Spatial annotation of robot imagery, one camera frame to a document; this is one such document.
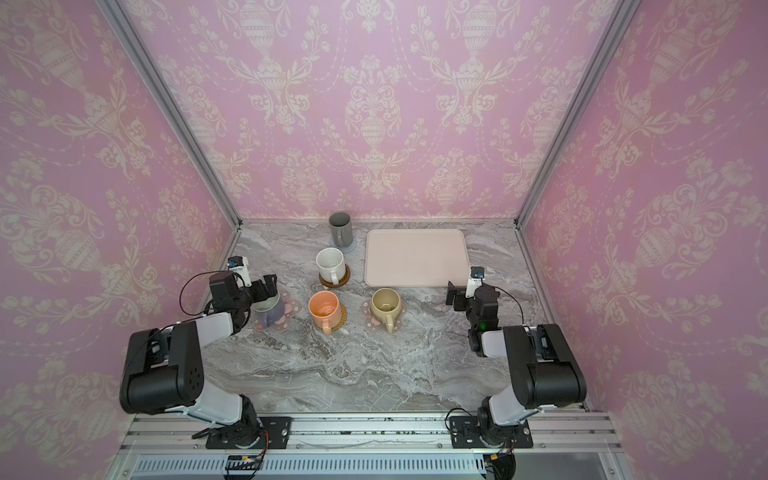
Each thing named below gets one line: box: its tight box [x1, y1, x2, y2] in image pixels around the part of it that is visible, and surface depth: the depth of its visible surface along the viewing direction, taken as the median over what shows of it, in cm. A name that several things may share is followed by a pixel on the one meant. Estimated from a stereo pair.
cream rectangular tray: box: [365, 229, 470, 287], surface depth 115 cm
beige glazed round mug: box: [370, 287, 401, 333], surface depth 89 cm
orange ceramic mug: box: [308, 290, 342, 335], surface depth 87 cm
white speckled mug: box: [316, 247, 345, 285], surface depth 99 cm
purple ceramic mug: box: [251, 292, 285, 328], surface depth 89 cm
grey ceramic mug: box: [329, 212, 353, 248], surface depth 108 cm
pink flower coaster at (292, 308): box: [251, 291, 303, 331], surface depth 96 cm
